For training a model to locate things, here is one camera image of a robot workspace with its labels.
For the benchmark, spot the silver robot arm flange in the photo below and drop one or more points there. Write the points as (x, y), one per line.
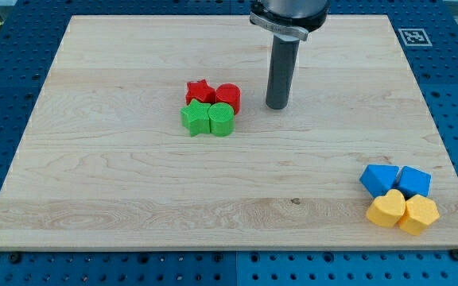
(289, 20)

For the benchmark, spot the green cylinder block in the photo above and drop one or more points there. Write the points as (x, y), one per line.
(221, 117)

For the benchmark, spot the green star block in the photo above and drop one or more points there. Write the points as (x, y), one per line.
(195, 117)

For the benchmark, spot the red cylinder block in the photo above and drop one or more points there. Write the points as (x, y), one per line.
(230, 94)

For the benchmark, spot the red star block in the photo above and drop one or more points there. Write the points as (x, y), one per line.
(201, 91)

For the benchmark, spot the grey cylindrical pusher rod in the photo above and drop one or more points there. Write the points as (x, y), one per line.
(282, 63)

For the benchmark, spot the light wooden board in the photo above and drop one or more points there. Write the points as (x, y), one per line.
(106, 165)

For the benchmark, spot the blue triangular block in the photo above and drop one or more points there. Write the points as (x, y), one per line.
(378, 179)

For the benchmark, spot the yellow heart block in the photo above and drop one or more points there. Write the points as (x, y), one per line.
(386, 210)

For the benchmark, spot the blue cube block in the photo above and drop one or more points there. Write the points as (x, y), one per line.
(411, 182)

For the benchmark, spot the yellow hexagon block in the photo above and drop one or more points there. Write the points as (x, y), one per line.
(420, 213)

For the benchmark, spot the white fiducial marker tag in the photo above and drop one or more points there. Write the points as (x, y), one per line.
(415, 37)

